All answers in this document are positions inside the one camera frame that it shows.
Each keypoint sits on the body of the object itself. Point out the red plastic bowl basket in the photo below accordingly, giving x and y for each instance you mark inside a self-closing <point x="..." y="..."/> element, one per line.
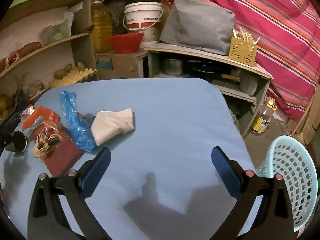
<point x="125" y="43"/>

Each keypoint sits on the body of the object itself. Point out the small steel pot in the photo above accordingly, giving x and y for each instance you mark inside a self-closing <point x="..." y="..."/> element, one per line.
<point x="172" y="67"/>

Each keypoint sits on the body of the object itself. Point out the black plastic crate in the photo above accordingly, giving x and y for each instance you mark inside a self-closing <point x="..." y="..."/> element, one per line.
<point x="10" y="125"/>

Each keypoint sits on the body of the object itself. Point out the white cloth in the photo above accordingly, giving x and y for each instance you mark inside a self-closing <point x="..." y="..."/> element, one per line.
<point x="110" y="125"/>

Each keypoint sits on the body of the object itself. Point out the clear bag of vegetables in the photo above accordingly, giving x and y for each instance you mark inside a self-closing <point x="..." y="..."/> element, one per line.
<point x="56" y="32"/>

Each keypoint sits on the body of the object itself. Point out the small potato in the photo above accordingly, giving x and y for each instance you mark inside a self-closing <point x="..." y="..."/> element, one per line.
<point x="81" y="66"/>

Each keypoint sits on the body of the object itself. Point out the grey cloth cover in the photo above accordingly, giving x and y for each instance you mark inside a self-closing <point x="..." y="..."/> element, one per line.
<point x="197" y="25"/>

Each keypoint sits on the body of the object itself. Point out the large potato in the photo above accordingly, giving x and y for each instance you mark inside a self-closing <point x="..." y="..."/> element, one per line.
<point x="62" y="71"/>

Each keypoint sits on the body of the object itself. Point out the clear plastic bottle yellow label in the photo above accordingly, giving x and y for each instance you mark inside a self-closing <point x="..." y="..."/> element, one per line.
<point x="262" y="122"/>

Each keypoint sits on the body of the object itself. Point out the straw broom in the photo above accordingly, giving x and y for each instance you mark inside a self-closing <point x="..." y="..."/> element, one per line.
<point x="297" y="133"/>

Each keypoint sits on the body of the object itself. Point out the cardboard box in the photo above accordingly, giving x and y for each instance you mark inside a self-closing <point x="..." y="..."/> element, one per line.
<point x="125" y="65"/>

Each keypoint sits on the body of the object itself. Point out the brown paper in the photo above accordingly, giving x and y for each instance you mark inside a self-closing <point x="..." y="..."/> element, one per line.
<point x="41" y="146"/>

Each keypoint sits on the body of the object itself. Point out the yellow egg tray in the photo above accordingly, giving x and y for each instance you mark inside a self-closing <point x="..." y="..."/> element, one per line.
<point x="70" y="78"/>

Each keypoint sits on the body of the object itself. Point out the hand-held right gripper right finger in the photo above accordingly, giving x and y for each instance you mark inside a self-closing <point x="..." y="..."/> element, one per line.
<point x="225" y="172"/>

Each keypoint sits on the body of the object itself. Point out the brown sweet potato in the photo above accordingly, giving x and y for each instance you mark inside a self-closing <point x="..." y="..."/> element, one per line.
<point x="28" y="48"/>

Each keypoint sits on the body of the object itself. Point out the white plastic bucket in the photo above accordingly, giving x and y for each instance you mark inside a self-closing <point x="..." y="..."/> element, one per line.
<point x="142" y="12"/>

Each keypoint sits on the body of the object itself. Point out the light blue plastic basket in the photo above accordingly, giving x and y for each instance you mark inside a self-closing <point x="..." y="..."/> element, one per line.
<point x="287" y="160"/>

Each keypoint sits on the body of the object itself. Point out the tall wooden shelf unit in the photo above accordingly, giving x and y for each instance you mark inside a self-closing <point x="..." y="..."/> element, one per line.
<point x="50" y="43"/>

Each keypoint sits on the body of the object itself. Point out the bundle of wooden chopsticks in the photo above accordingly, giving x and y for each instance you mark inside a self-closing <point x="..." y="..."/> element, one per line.
<point x="243" y="33"/>

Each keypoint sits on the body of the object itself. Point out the dark red cardboard piece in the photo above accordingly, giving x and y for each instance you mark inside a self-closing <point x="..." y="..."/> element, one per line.
<point x="63" y="157"/>

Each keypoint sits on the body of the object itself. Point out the red striped blanket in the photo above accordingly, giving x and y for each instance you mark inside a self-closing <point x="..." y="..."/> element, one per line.
<point x="275" y="17"/>

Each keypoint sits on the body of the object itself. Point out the stack of cardboard boxes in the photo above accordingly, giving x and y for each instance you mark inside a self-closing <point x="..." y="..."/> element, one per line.
<point x="311" y="120"/>

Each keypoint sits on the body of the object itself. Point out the black pan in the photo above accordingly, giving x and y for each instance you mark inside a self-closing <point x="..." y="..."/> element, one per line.
<point x="203" y="67"/>

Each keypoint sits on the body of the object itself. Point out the yellow utensil holder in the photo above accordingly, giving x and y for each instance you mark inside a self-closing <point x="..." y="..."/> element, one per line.
<point x="242" y="52"/>

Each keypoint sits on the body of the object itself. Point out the orange-red wrapper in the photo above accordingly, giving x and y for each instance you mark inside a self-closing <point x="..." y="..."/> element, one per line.
<point x="47" y="115"/>

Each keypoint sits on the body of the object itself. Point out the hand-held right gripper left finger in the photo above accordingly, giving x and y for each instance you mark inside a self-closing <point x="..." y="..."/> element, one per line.
<point x="97" y="172"/>

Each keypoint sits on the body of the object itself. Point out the grey pot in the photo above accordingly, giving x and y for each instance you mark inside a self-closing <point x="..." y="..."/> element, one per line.
<point x="248" y="85"/>

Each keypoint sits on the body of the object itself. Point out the large yellow oil bottle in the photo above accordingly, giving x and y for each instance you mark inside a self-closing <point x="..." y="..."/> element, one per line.
<point x="101" y="25"/>

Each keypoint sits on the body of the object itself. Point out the low wooden cabinet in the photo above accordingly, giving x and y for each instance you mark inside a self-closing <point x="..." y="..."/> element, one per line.
<point x="200" y="53"/>

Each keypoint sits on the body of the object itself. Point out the blue plastic bag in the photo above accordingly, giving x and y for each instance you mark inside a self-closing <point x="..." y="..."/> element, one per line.
<point x="77" y="127"/>

